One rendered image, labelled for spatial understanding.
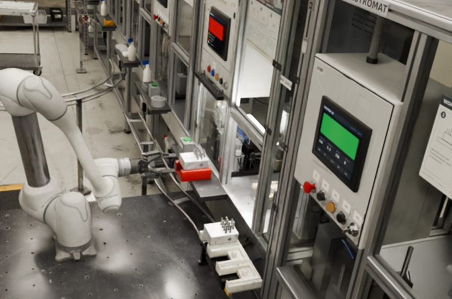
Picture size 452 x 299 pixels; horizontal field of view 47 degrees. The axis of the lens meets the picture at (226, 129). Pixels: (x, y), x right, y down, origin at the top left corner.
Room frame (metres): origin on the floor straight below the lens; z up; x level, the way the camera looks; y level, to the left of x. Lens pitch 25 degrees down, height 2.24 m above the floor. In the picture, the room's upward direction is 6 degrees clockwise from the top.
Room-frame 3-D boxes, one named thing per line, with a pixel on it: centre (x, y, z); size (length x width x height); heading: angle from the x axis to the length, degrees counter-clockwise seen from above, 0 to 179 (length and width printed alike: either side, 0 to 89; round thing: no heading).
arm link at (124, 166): (2.16, 0.47, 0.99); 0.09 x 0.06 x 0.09; 23
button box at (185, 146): (2.45, 0.19, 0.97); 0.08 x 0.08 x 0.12; 23
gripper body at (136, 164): (2.19, 0.40, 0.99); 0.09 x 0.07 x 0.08; 113
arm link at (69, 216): (1.92, 0.65, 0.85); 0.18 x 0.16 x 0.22; 60
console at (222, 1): (2.48, -0.02, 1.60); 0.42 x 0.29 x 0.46; 23
